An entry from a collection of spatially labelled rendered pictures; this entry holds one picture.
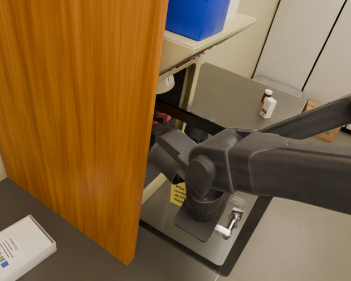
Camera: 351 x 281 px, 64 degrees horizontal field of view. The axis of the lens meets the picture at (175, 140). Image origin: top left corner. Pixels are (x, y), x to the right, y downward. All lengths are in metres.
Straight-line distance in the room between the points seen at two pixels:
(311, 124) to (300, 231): 1.77
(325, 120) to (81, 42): 0.50
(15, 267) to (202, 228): 0.48
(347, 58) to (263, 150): 3.33
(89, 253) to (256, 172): 0.60
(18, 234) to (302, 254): 1.86
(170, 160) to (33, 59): 0.34
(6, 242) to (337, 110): 0.82
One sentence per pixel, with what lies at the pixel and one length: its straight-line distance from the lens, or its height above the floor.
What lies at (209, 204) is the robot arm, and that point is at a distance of 0.39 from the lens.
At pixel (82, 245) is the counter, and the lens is 0.84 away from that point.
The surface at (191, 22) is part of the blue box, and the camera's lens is 0.48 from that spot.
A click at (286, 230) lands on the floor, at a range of 2.34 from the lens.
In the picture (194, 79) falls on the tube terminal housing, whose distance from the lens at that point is 0.82.
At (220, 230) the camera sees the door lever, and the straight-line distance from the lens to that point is 0.57.
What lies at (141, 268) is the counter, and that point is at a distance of 0.81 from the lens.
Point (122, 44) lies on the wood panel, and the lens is 0.43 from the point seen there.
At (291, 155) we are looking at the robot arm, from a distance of 0.29.
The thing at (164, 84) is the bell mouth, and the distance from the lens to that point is 0.71.
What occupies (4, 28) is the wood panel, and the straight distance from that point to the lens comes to 0.65.
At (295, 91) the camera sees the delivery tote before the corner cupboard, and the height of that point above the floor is 0.33.
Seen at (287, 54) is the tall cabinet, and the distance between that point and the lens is 3.66.
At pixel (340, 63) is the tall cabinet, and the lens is 3.62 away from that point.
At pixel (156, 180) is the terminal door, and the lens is 0.65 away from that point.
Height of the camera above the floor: 1.66
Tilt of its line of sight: 37 degrees down
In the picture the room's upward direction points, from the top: 12 degrees clockwise
